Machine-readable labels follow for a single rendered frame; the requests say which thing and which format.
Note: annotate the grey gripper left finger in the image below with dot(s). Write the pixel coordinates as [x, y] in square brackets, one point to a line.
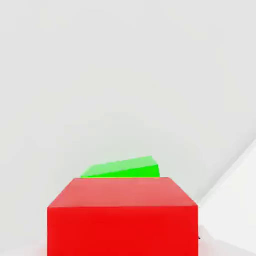
[41, 251]

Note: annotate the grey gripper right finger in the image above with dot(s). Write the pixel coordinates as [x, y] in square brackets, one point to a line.
[208, 246]

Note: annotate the small red cube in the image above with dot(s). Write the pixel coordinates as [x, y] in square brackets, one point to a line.
[122, 230]

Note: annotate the small green cube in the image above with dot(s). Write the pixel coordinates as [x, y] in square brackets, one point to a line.
[128, 169]

